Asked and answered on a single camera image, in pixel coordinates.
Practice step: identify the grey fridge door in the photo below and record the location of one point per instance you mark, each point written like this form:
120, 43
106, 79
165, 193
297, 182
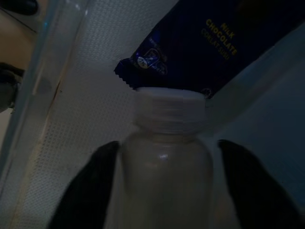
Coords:
95, 71

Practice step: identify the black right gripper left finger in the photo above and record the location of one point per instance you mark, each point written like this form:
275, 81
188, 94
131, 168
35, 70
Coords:
90, 193

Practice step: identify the dark blue chocolate bar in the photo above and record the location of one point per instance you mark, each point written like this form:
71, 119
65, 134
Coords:
190, 47

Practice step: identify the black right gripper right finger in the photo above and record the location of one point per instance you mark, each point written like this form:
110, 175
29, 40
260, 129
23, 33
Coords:
257, 195

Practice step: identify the clear jar with white cap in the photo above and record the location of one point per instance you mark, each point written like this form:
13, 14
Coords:
166, 162

